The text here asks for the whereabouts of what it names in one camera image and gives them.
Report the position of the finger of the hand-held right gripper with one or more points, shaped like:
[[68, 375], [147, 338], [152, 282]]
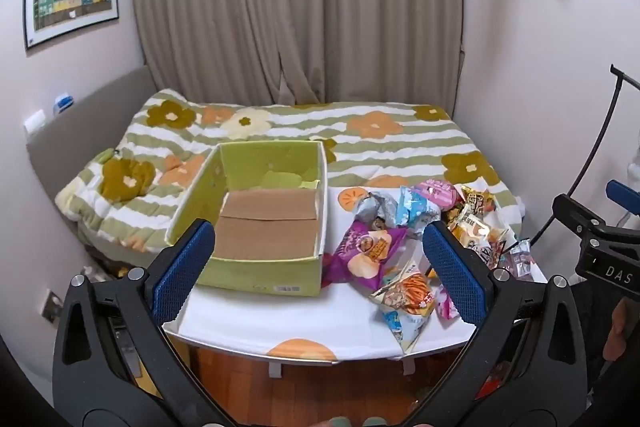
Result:
[[575, 209], [622, 194]]

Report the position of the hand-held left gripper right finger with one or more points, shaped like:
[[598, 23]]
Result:
[[455, 277]]

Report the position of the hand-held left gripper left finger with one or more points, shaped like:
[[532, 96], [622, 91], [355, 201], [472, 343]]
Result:
[[185, 277]]

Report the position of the orange stick snack packet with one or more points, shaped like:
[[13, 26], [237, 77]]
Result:
[[407, 289]]

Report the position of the light blue snack packet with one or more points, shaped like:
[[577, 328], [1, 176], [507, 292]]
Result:
[[415, 207]]

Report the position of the purple snack packet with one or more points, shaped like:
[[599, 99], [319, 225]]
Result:
[[360, 252]]

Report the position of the green cardboard box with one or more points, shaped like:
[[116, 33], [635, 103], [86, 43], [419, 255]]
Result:
[[270, 217]]

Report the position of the pale silver snack packet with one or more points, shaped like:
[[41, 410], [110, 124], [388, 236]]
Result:
[[372, 207]]

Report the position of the person's right hand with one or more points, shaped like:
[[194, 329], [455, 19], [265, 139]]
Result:
[[622, 327]]

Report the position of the pink red snack packet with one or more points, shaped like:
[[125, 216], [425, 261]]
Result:
[[445, 307]]

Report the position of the orange cream snack packet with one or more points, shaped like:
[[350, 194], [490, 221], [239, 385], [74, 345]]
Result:
[[475, 229]]

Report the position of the black stand rod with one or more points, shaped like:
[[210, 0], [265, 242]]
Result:
[[600, 142]]

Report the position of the dark silver snack packet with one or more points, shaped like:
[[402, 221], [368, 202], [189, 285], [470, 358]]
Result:
[[517, 262]]

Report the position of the pale blue white snack packet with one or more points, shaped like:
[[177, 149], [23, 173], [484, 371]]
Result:
[[407, 332]]

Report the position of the gold snack packet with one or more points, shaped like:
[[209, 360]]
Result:
[[477, 199]]

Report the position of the floral striped blanket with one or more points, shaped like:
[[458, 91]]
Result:
[[390, 142]]

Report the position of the grey headboard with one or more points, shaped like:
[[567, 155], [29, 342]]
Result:
[[90, 117]]

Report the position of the beige curtain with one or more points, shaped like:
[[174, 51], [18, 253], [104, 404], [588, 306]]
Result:
[[300, 7]]

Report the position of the metal wall outlet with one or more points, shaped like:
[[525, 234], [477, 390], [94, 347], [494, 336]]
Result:
[[51, 305]]

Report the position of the white wall switch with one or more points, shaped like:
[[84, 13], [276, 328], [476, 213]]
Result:
[[34, 122]]

